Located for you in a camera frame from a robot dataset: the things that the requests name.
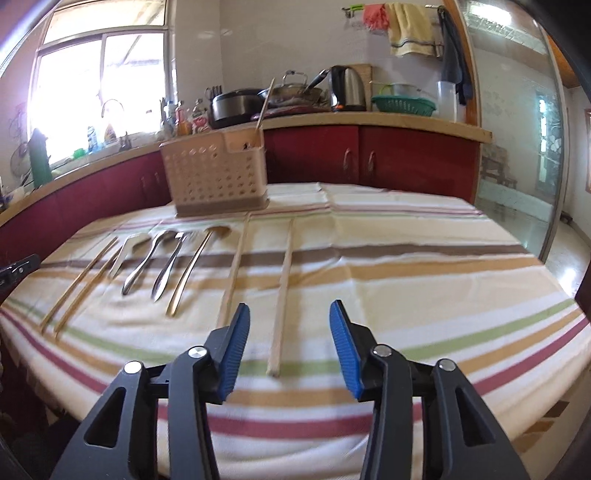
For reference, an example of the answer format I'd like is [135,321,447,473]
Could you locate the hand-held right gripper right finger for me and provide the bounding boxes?
[329,299,532,480]

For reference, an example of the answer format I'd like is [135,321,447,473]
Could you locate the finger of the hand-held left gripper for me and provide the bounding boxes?
[0,255,41,288]

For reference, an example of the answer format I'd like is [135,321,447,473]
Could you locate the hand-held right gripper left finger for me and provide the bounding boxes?
[48,302,251,480]

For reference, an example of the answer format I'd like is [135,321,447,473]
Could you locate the thin brown chopstick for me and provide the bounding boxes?
[54,244,124,340]
[41,237,118,334]

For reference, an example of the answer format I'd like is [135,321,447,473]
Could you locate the pale wooden chopstick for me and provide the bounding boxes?
[255,78,276,139]
[267,218,295,377]
[217,213,251,328]

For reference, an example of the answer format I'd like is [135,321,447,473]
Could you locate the gold spoon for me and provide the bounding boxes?
[166,226,230,318]

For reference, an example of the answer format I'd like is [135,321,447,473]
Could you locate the silver fork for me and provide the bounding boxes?
[152,231,197,302]

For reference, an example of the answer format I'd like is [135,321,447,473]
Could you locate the silver spoon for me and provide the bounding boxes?
[121,230,175,296]

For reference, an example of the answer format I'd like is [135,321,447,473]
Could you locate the beige perforated utensil holder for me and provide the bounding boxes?
[159,126,271,219]

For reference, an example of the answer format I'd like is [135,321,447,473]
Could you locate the striped tablecloth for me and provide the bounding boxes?
[0,181,578,480]

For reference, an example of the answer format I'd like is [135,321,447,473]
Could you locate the green bottle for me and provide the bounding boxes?
[28,128,54,189]

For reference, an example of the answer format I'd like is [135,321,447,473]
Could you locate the sink faucet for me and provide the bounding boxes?
[100,98,125,139]

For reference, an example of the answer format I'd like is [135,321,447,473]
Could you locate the kitchen window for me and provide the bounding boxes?
[28,0,178,171]

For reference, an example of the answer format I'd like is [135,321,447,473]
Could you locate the red kitchen cabinets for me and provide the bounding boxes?
[0,124,483,278]

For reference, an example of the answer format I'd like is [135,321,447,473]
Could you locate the clear condiment bottle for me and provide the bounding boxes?
[161,99,176,137]

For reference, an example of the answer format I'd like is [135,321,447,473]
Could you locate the kitchen countertop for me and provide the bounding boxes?
[0,111,494,227]

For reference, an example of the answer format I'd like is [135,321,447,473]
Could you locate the steel pot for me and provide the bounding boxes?
[209,89,265,130]

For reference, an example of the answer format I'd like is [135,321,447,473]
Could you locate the green plastic basket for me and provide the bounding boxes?
[372,95,437,116]

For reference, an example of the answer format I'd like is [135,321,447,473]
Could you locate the steel wok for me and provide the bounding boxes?
[257,71,331,109]

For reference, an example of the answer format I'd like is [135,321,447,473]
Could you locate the steel electric kettle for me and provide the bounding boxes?
[329,65,368,112]

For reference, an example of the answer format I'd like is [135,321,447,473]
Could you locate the steel bowl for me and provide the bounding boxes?
[379,82,423,99]

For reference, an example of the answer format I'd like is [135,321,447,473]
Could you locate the clear plastic pitcher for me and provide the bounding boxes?
[436,80,459,123]

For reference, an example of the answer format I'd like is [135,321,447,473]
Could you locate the wooden cutting board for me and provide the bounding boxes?
[353,64,374,109]

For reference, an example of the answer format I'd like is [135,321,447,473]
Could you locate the glass wok lid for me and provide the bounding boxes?
[277,70,309,90]

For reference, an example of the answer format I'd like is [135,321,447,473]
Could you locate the glass sliding door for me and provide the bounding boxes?
[455,0,573,259]

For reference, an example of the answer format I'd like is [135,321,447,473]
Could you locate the dark hanging cloth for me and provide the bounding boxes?
[438,7,474,106]

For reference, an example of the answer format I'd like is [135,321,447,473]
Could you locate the yellow towel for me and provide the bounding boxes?
[385,2,437,58]

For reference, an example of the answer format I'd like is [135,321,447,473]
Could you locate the pink cloth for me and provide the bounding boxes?
[362,4,391,33]

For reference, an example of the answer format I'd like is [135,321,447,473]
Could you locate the wall towel rack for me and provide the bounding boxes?
[342,4,448,60]

